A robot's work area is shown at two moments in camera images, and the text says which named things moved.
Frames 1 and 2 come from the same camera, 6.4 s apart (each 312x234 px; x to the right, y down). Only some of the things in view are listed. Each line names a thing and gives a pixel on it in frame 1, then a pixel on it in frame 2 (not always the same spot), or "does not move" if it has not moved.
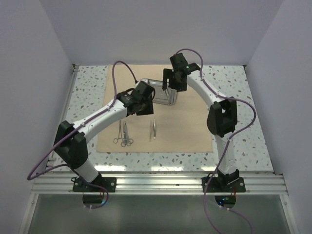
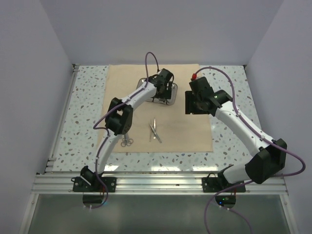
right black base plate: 215,185 does not move
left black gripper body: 146,108 to 165,93
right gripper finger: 167,73 to 189,102
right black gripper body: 176,84 to 197,104
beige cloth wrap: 185,126 does not move
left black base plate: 109,184 does not move
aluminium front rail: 159,183 does not move
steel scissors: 126,140 does not move
